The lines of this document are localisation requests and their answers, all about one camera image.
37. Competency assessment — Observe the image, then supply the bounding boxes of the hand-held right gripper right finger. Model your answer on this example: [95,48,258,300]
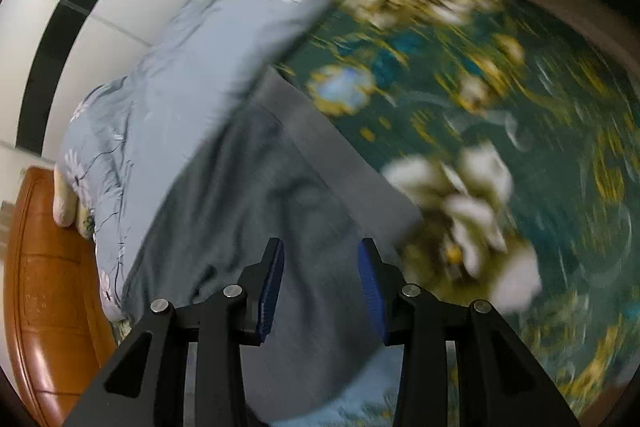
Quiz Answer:
[357,237,581,427]

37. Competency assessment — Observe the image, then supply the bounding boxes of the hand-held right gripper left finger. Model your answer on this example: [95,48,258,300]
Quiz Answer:
[62,237,286,427]

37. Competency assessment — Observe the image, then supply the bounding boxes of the dark grey garment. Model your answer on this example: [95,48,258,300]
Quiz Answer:
[122,67,426,423]

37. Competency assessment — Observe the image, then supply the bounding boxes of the wooden headboard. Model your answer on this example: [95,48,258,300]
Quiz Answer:
[2,167,120,427]

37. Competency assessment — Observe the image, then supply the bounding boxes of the yellow pink floral pillow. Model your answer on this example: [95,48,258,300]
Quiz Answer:
[52,167,96,239]

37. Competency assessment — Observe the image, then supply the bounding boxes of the teal floral bed sheet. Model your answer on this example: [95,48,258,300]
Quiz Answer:
[275,0,637,427]

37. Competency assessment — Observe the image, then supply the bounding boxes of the blue floral quilt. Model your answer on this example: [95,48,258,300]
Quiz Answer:
[55,0,431,427]

